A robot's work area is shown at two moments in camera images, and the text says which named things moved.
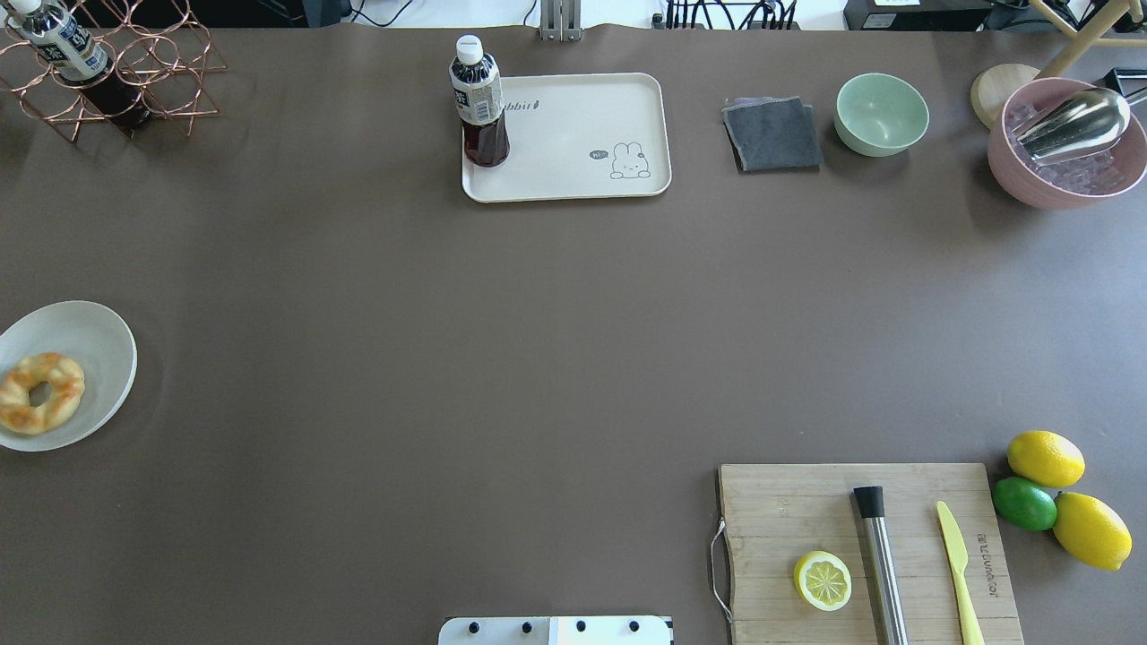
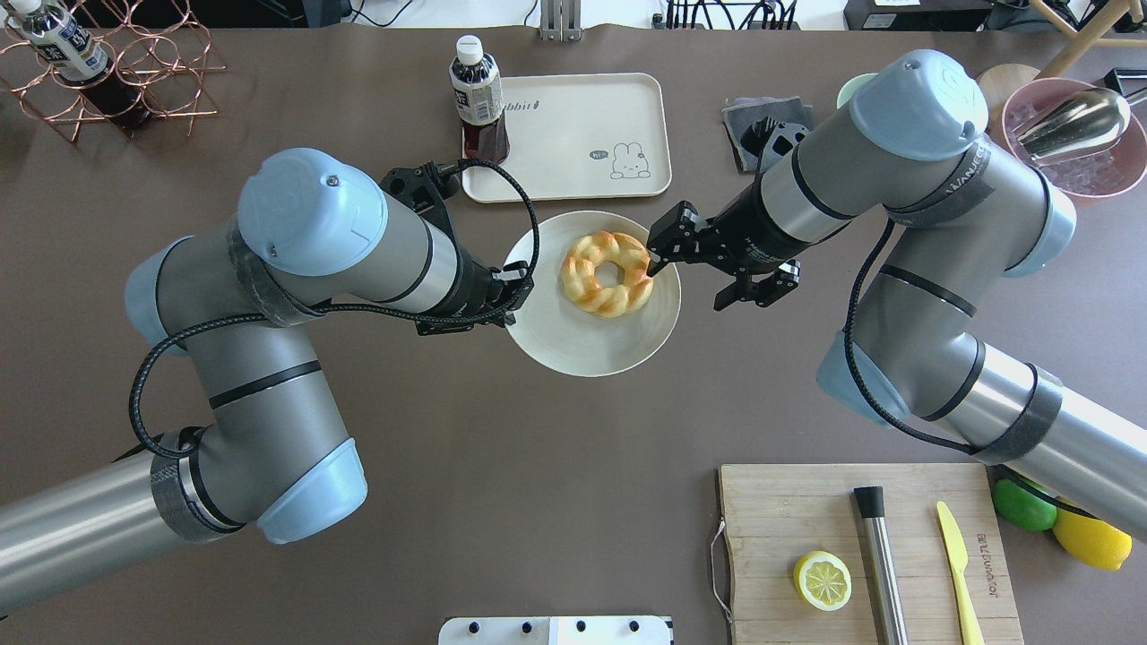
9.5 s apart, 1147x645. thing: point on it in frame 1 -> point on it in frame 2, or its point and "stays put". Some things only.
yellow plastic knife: (959, 556) stays put
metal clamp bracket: (560, 21) stays put
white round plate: (102, 344) -> (555, 329)
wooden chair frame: (1090, 35) stays put
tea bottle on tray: (477, 86) stays put
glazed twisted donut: (67, 382) -> (580, 282)
